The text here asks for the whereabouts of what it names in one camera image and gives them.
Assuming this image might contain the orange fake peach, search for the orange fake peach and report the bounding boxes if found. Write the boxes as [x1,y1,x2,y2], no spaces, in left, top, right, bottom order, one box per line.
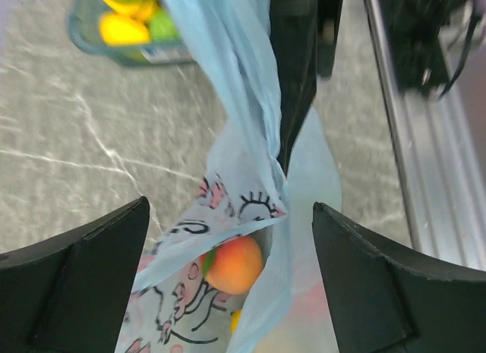
[200,235,264,295]

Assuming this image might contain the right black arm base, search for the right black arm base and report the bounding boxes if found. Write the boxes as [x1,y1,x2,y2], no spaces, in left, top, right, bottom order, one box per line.
[378,0,485,98]

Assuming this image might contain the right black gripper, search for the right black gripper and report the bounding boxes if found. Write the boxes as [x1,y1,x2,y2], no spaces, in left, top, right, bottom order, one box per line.
[270,0,343,173]

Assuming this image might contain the yellow fake bananas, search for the yellow fake bananas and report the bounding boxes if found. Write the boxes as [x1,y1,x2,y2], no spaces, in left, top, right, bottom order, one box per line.
[102,0,160,22]

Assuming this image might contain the green fake custard apple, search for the green fake custard apple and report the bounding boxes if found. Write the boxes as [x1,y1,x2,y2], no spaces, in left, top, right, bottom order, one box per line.
[148,9,179,41]

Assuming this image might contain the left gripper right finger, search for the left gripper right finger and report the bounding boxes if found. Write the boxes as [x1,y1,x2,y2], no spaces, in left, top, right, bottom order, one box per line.
[312,203,485,352]

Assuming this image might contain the yellow fake mango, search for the yellow fake mango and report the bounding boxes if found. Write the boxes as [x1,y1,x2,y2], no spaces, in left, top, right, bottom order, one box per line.
[230,310,241,335]

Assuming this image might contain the light blue plastic bag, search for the light blue plastic bag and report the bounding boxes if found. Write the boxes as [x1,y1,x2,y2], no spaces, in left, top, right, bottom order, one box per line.
[115,0,342,352]

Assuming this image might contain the teal plastic fruit basket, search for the teal plastic fruit basket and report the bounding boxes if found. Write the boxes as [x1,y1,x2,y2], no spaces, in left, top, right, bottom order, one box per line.
[68,0,193,67]

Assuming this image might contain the aluminium mounting rail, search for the aluminium mounting rail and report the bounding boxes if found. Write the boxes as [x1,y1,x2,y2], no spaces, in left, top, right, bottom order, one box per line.
[364,0,485,269]

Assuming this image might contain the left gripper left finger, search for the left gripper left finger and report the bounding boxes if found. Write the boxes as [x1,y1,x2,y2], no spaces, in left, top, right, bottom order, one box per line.
[1,197,150,353]

